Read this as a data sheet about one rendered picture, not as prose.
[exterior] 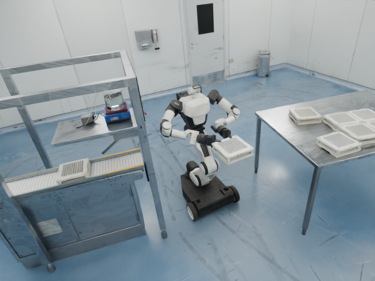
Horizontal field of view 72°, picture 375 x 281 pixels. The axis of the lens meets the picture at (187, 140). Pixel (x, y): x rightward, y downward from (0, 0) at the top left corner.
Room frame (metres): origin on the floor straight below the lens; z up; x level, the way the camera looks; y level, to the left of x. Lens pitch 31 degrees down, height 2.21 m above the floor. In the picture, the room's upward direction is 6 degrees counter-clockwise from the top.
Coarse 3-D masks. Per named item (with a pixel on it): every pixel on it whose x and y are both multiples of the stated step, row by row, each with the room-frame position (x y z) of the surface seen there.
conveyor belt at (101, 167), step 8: (112, 160) 1.96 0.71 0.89; (120, 160) 1.94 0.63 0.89; (128, 160) 1.93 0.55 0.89; (136, 160) 1.92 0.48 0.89; (96, 168) 1.85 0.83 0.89; (104, 168) 1.84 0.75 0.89; (112, 168) 1.83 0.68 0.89; (120, 168) 1.81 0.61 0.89; (144, 168) 1.80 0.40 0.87; (40, 176) 1.83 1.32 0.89; (48, 176) 1.81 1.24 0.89; (56, 176) 1.80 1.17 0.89; (8, 184) 1.76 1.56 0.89; (16, 184) 1.75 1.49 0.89; (24, 184) 1.74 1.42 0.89; (32, 184) 1.73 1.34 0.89; (40, 184) 1.71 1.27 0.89; (48, 184) 1.70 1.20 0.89; (56, 184) 1.69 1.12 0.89; (16, 192) 1.64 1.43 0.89
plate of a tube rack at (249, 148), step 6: (228, 138) 1.83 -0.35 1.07; (240, 138) 1.81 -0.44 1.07; (216, 144) 1.76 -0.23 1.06; (234, 144) 1.73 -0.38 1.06; (246, 144) 1.71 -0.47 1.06; (222, 150) 1.67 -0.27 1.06; (240, 150) 1.64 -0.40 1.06; (246, 150) 1.63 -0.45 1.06; (252, 150) 1.64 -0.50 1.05; (228, 156) 1.58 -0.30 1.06; (234, 156) 1.58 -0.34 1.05
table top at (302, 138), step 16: (336, 96) 2.82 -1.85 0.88; (352, 96) 2.77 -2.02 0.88; (368, 96) 2.72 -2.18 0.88; (256, 112) 2.63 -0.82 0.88; (272, 112) 2.59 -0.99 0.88; (288, 112) 2.55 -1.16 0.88; (320, 112) 2.47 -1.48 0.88; (336, 112) 2.43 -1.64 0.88; (272, 128) 2.26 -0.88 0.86; (288, 128) 2.20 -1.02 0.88; (304, 128) 2.17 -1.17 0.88; (320, 128) 2.13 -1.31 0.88; (304, 144) 1.89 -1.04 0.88; (368, 144) 1.79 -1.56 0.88; (320, 160) 1.64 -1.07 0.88; (336, 160) 1.62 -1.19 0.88; (352, 160) 1.63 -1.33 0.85
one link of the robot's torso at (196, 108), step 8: (184, 96) 2.36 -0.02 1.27; (192, 96) 2.28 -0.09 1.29; (200, 96) 2.31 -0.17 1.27; (184, 104) 2.22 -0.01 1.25; (192, 104) 2.21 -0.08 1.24; (200, 104) 2.23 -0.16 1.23; (208, 104) 2.27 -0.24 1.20; (184, 112) 2.22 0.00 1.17; (192, 112) 2.19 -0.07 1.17; (200, 112) 2.22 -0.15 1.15; (184, 120) 2.32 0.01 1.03; (192, 120) 2.21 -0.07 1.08; (200, 120) 2.23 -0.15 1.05; (192, 128) 2.24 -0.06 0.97
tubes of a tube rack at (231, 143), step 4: (228, 140) 1.78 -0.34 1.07; (232, 140) 1.79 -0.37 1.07; (236, 140) 1.77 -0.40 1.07; (224, 144) 1.74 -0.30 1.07; (228, 144) 1.72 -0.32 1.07; (232, 144) 1.72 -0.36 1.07; (236, 144) 1.72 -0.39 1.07; (240, 144) 1.71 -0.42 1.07; (232, 148) 1.66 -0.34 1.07; (236, 148) 1.66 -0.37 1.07
